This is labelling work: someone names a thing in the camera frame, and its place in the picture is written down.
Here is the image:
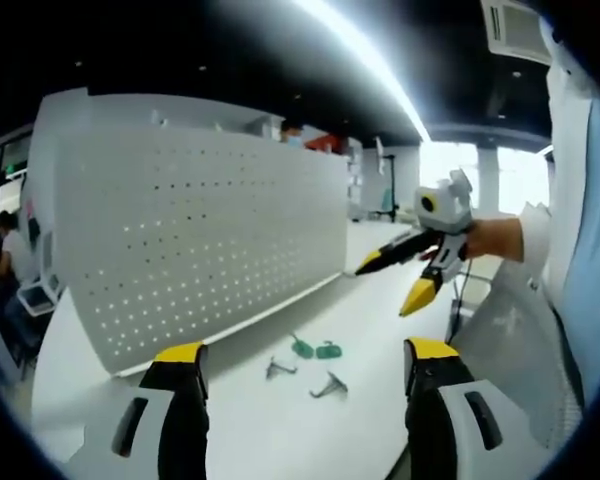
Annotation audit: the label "grey metal hook assembly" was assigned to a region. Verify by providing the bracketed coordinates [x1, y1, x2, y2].
[264, 355, 299, 383]
[308, 370, 349, 401]

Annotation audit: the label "person's right hand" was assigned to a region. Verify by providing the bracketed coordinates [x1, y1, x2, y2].
[463, 213, 526, 263]

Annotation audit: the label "white chair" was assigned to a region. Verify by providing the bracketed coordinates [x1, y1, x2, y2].
[17, 229, 66, 316]

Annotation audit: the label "white perforated mounting plate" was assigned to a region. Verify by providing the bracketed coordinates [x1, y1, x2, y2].
[52, 115, 352, 377]

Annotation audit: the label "white partition panel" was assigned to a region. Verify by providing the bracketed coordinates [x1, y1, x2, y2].
[27, 87, 286, 236]

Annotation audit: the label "ceiling air conditioner vent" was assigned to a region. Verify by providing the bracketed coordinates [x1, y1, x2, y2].
[479, 0, 556, 66]

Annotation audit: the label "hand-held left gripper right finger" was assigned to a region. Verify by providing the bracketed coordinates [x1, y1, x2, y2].
[402, 337, 510, 480]

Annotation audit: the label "black cable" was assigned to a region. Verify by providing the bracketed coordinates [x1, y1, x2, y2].
[450, 257, 474, 346]

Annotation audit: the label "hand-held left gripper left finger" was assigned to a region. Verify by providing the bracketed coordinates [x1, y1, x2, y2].
[105, 340, 211, 480]

